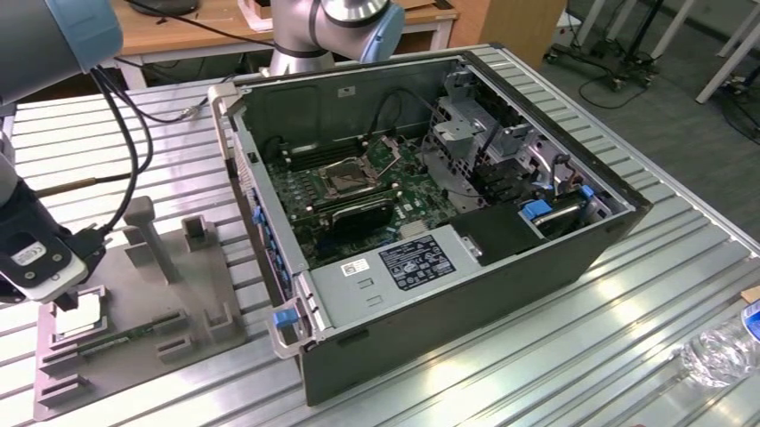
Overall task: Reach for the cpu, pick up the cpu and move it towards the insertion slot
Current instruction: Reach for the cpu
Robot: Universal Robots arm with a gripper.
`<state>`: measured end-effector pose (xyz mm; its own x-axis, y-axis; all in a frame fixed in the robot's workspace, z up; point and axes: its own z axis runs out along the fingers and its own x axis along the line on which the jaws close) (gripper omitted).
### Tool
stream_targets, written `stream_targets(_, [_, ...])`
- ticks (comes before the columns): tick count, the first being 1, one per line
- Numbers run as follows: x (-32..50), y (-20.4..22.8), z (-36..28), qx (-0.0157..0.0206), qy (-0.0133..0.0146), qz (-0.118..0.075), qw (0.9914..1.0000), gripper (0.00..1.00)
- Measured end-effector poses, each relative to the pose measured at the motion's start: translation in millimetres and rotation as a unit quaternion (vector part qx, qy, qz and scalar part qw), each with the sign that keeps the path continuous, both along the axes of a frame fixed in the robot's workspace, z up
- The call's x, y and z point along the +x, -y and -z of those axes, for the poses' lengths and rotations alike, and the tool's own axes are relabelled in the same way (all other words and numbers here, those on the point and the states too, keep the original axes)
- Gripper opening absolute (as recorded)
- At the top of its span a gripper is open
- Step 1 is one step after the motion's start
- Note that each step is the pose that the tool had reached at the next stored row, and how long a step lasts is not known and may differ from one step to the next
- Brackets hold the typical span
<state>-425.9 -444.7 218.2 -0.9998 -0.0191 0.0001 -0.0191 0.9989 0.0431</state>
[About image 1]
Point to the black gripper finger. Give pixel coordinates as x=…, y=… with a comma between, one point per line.
x=67, y=300

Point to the silver square CPU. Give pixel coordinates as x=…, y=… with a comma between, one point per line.
x=80, y=313

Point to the black RAM slot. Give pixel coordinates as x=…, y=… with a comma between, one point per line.
x=326, y=149
x=329, y=156

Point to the CPU socket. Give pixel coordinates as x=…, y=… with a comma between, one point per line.
x=347, y=180

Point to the grey plastic parts rack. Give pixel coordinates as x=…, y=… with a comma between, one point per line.
x=136, y=302

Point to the green RAM stick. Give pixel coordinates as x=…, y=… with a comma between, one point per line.
x=112, y=341

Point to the blue case latch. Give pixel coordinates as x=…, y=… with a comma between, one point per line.
x=283, y=319

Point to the green motherboard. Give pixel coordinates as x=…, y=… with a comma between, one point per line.
x=297, y=191

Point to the wooden desk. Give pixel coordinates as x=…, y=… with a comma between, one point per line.
x=178, y=42

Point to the silver power supply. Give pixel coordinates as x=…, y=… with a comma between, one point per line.
x=355, y=293

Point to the black round monitor base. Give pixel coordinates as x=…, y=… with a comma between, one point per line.
x=163, y=5

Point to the black round fan shroud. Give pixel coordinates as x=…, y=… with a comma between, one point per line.
x=362, y=218

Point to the black open PC case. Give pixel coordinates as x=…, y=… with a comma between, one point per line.
x=464, y=311

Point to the black drive cover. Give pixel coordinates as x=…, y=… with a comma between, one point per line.
x=493, y=236

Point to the metal drive cage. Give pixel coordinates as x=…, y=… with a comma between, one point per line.
x=457, y=133

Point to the blue disk carrier latch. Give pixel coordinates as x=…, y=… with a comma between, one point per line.
x=537, y=209

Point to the wooden cabinet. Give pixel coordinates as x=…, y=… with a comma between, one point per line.
x=522, y=26

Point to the black wheeled stand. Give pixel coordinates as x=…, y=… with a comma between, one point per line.
x=585, y=57

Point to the clear plastic water bottle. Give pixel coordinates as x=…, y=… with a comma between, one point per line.
x=719, y=351

